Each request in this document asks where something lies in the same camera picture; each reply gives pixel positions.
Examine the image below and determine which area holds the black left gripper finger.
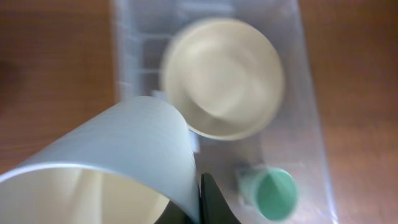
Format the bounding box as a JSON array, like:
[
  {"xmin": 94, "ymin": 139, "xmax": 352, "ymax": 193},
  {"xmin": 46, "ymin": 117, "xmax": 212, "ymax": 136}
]
[{"xmin": 200, "ymin": 173, "xmax": 241, "ymax": 224}]

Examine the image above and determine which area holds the green plastic cup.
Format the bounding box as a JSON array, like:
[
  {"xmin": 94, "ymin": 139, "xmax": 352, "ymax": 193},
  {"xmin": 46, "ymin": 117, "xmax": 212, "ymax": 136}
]
[{"xmin": 238, "ymin": 167, "xmax": 299, "ymax": 222}]

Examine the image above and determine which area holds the grey plastic cup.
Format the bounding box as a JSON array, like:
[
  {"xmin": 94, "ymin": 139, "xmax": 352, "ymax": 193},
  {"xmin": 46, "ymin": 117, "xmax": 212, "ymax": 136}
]
[{"xmin": 1, "ymin": 96, "xmax": 200, "ymax": 223}]

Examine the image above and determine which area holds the beige large bowl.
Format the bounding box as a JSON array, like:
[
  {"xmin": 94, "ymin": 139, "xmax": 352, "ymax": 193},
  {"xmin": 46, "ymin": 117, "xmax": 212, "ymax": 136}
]
[{"xmin": 160, "ymin": 17, "xmax": 285, "ymax": 141}]

